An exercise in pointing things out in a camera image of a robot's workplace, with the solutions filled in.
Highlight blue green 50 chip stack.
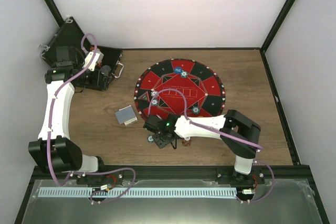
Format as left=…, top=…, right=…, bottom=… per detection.
left=147, top=135, right=154, bottom=143

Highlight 50 chips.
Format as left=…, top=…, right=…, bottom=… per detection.
left=151, top=99, right=158, bottom=106
left=181, top=71, right=188, bottom=78

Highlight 50 chips mat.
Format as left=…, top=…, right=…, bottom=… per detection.
left=192, top=106, right=200, bottom=114

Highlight blue small blind button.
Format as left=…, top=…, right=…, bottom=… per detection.
left=174, top=67, right=183, bottom=74

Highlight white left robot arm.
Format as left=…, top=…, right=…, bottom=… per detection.
left=28, top=47, right=113, bottom=184

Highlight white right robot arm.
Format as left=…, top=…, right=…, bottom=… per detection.
left=143, top=110, right=262, bottom=184

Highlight red brown chip stack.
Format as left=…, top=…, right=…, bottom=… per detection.
left=182, top=137, right=191, bottom=147

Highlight red orange chip row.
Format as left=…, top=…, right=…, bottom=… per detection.
left=89, top=46, right=99, bottom=51

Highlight white card box tray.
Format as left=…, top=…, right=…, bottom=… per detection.
left=124, top=118, right=138, bottom=126

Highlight triangular all in button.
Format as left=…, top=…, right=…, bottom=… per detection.
left=138, top=91, right=150, bottom=102

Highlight black poker chip case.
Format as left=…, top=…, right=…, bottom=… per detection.
left=41, top=17, right=122, bottom=89

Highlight round red black poker mat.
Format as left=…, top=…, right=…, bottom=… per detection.
left=134, top=59, right=226, bottom=119

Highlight light blue slotted strip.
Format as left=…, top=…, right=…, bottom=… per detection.
left=38, top=187, right=237, bottom=199

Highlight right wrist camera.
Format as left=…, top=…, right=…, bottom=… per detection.
left=143, top=115, right=164, bottom=134

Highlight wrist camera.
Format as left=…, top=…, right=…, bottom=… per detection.
left=143, top=115, right=164, bottom=134
left=56, top=46, right=78, bottom=67

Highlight chrome case handle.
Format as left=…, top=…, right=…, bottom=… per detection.
left=114, top=61, right=124, bottom=79

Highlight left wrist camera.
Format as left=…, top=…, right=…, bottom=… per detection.
left=56, top=46, right=78, bottom=67

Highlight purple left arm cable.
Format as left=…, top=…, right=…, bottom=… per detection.
left=46, top=33, right=137, bottom=205

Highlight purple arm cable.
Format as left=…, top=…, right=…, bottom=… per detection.
left=46, top=33, right=137, bottom=205
left=148, top=89, right=275, bottom=204

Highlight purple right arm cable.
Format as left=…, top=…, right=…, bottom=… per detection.
left=148, top=89, right=275, bottom=204

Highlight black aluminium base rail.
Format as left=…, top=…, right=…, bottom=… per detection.
left=31, top=165, right=312, bottom=186

